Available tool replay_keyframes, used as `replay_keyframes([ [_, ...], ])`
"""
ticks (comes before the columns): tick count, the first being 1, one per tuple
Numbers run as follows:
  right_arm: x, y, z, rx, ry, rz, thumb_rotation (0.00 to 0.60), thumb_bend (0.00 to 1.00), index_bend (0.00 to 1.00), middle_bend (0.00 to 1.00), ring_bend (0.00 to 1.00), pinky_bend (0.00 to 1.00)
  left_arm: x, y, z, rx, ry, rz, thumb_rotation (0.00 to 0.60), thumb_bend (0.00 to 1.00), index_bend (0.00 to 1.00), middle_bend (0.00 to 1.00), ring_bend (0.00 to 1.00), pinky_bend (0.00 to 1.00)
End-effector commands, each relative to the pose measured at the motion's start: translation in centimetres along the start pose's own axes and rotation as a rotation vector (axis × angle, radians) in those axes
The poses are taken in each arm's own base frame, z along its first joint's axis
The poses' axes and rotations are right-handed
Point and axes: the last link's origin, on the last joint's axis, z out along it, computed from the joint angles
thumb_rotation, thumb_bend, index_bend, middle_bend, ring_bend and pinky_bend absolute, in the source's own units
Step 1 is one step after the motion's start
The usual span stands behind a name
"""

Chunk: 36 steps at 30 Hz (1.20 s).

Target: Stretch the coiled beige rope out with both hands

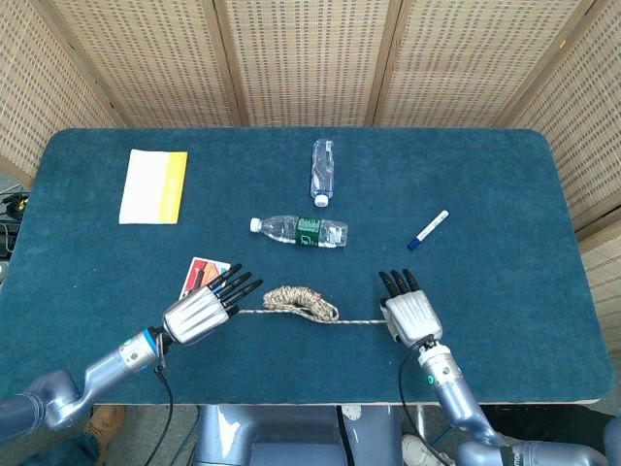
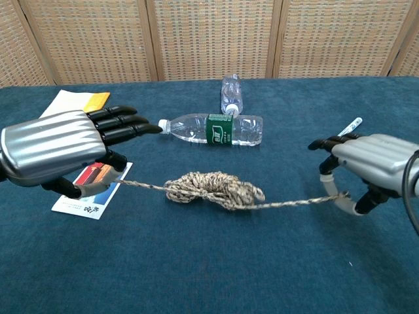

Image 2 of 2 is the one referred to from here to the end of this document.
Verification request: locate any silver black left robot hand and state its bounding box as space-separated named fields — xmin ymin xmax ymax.
xmin=0 ymin=105 xmax=164 ymax=200

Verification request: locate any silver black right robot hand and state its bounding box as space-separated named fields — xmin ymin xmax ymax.
xmin=307 ymin=132 xmax=414 ymax=217

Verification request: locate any beige speckled braided rope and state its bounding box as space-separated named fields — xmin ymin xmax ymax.
xmin=115 ymin=170 xmax=350 ymax=212

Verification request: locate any white marker blue cap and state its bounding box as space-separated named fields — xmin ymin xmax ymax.
xmin=337 ymin=116 xmax=363 ymax=137

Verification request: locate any white and yellow booklet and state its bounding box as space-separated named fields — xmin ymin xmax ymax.
xmin=39 ymin=89 xmax=111 ymax=119

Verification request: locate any picture postcard with handwriting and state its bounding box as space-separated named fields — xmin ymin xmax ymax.
xmin=51 ymin=162 xmax=134 ymax=220

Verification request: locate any woven rattan screen panel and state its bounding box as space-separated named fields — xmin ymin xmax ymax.
xmin=273 ymin=0 xmax=415 ymax=79
xmin=19 ymin=0 xmax=160 ymax=86
xmin=389 ymin=0 xmax=419 ymax=78
xmin=145 ymin=0 xmax=284 ymax=82
xmin=0 ymin=0 xmax=55 ymax=88

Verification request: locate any unlabelled clear plastic bottle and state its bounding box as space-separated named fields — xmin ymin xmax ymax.
xmin=220 ymin=74 xmax=245 ymax=115

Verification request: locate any green label water bottle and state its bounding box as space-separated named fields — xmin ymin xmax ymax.
xmin=158 ymin=113 xmax=264 ymax=147

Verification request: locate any blue tablecloth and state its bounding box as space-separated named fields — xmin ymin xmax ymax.
xmin=0 ymin=75 xmax=419 ymax=314

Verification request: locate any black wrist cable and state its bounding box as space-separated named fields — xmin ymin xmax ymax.
xmin=402 ymin=156 xmax=419 ymax=237

